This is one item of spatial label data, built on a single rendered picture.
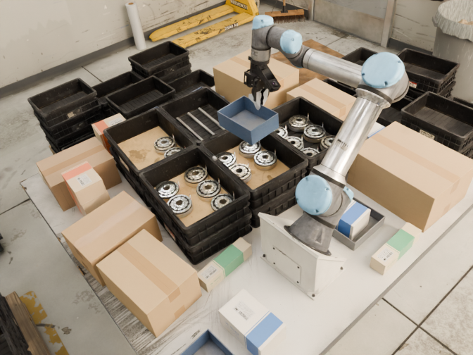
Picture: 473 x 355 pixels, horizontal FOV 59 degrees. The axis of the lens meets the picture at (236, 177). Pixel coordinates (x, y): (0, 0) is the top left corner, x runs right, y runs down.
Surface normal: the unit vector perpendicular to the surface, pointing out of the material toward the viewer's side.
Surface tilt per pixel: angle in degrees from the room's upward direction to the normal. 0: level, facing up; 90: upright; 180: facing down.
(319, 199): 51
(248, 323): 0
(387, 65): 36
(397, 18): 90
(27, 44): 90
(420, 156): 0
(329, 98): 0
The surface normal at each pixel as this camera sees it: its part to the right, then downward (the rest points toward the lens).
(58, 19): 0.64, 0.48
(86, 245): -0.07, -0.73
